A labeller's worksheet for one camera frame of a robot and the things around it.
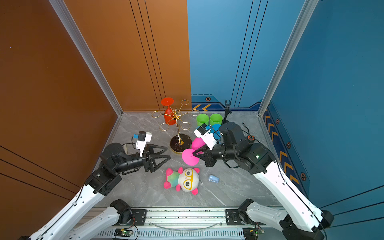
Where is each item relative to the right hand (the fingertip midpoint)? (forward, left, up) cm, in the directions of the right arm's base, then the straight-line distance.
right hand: (193, 153), depth 59 cm
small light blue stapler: (+2, -10, -32) cm, 34 cm away
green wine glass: (+38, -14, -21) cm, 46 cm away
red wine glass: (+25, +13, -4) cm, 28 cm away
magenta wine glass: (0, +2, -2) cm, 3 cm away
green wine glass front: (+37, -5, -19) cm, 42 cm away
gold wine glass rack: (+25, +11, -29) cm, 40 cm away
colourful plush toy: (-1, +5, -27) cm, 27 cm away
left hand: (+1, +11, -1) cm, 11 cm away
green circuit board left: (-23, +35, -34) cm, 54 cm away
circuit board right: (-23, -27, -35) cm, 49 cm away
